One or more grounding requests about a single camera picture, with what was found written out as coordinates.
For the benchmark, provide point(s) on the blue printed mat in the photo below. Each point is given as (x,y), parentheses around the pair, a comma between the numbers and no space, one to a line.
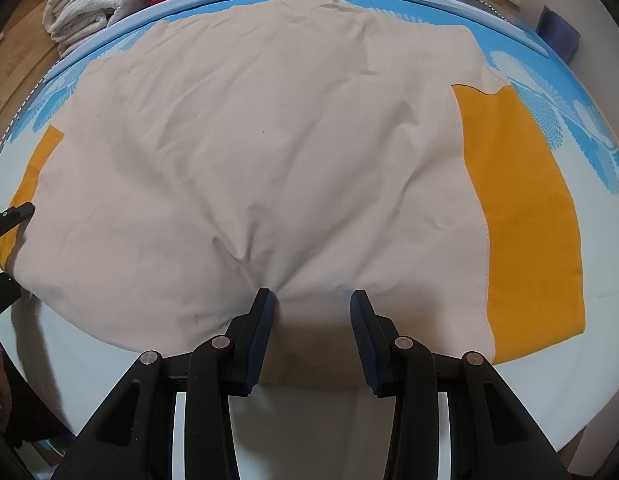
(589,125)

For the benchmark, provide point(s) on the purple box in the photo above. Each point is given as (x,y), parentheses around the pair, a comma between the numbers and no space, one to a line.
(559,30)

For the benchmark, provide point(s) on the beige and yellow jacket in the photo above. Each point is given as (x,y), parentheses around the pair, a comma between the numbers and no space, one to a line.
(269,135)

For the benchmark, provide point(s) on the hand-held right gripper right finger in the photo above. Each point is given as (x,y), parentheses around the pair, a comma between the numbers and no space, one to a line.
(364,340)

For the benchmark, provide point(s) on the pile of white clothes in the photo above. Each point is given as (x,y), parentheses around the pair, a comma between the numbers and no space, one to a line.
(89,5)

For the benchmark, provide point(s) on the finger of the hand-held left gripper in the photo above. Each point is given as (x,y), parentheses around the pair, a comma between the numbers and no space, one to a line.
(11,215)

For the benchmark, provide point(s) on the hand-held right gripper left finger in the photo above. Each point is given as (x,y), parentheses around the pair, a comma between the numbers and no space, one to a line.
(262,335)

